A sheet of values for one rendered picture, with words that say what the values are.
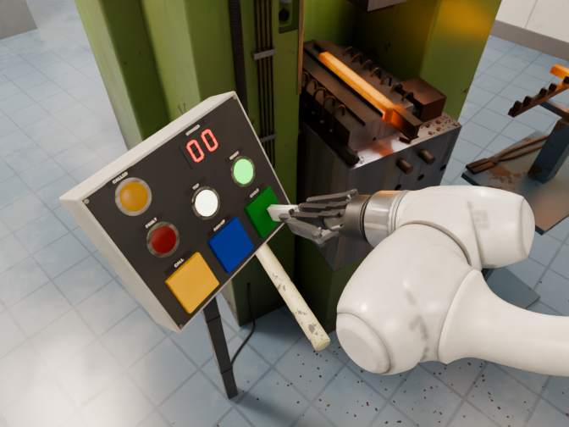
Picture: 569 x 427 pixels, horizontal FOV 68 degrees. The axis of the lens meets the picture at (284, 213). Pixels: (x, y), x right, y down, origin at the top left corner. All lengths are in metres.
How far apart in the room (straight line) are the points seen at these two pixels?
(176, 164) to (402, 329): 0.45
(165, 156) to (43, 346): 1.43
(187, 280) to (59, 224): 1.72
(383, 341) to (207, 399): 1.35
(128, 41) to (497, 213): 1.12
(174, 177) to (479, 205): 0.46
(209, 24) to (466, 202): 0.61
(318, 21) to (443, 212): 1.06
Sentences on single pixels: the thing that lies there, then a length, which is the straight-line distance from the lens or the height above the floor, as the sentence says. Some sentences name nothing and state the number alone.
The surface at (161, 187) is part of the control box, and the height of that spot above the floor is 1.15.
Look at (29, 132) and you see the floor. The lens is 3.11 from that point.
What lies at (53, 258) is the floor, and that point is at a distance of 2.28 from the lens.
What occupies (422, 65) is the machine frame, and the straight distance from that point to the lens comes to 1.37.
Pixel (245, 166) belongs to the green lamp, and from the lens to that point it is 0.80.
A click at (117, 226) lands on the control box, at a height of 1.14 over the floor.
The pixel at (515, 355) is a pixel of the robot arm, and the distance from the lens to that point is 0.46.
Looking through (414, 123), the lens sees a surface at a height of 1.02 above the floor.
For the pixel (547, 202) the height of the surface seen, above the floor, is 0.68.
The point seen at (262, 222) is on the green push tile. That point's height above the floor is 1.00.
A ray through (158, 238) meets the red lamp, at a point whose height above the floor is 1.10.
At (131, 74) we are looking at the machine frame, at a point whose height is 0.95.
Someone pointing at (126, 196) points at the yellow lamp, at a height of 1.17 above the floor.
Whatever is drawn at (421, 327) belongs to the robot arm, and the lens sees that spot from 0.44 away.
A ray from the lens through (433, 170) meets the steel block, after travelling 1.34.
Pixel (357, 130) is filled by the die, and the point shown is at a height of 0.98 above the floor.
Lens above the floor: 1.63
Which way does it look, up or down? 48 degrees down
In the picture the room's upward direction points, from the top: straight up
